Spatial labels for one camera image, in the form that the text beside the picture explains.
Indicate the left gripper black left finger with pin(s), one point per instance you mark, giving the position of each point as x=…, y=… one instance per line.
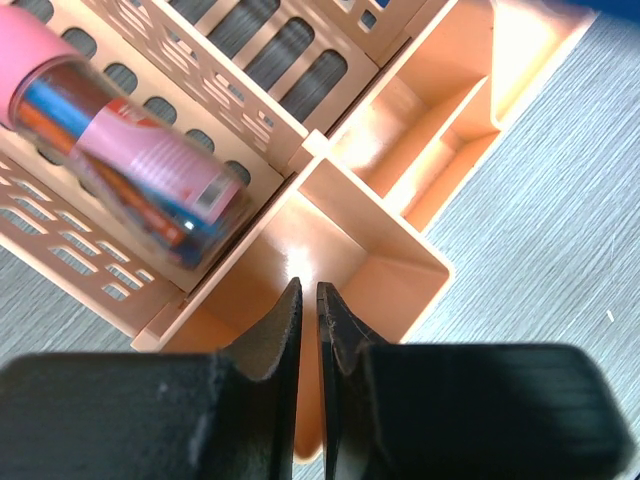
x=256, y=427

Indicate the orange desk file organizer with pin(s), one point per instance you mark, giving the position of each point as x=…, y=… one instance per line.
x=358, y=124

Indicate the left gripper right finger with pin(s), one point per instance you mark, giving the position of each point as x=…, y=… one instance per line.
x=352, y=444

